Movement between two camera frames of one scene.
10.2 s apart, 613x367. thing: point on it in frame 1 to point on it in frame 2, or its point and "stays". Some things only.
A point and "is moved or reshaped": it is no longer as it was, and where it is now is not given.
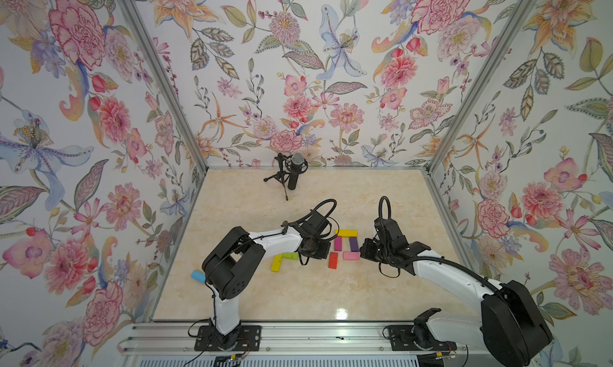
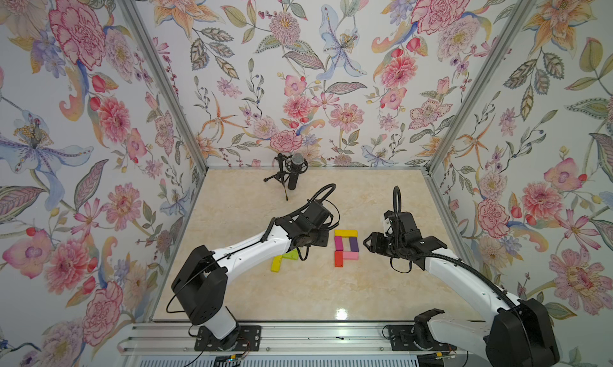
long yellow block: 346,233 stays
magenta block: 338,243 stays
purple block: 353,244 stays
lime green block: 290,255 stays
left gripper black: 324,252 to 324,228
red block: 333,260 is moved or reshaped
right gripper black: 365,251 to 375,244
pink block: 351,256 stays
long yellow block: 275,266 stays
